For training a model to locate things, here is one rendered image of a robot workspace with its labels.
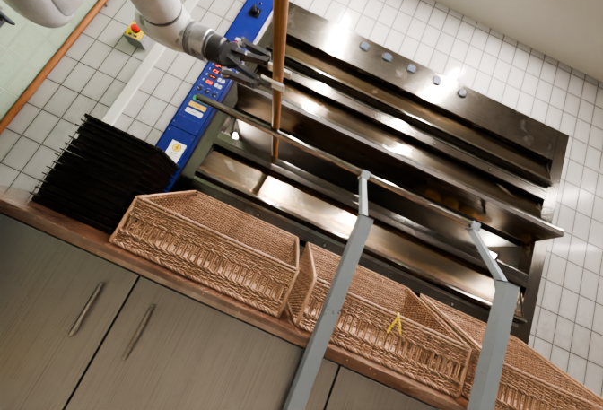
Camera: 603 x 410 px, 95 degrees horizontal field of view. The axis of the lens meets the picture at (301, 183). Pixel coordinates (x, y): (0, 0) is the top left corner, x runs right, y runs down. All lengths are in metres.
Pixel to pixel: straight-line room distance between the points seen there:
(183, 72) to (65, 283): 1.14
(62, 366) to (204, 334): 0.34
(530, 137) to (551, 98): 0.34
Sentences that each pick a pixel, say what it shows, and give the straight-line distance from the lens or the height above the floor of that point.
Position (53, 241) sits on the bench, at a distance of 1.01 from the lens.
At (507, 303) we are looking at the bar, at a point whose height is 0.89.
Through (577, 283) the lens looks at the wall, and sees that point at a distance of 2.18.
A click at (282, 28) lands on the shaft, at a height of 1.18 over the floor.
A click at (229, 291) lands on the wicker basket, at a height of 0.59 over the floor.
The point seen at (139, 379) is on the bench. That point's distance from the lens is 0.95.
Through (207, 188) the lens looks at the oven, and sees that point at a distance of 1.43.
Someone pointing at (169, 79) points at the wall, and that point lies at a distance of 1.70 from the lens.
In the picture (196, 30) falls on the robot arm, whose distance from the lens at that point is 0.88.
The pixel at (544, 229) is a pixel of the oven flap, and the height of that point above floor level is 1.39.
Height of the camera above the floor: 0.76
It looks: 14 degrees up
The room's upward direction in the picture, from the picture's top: 25 degrees clockwise
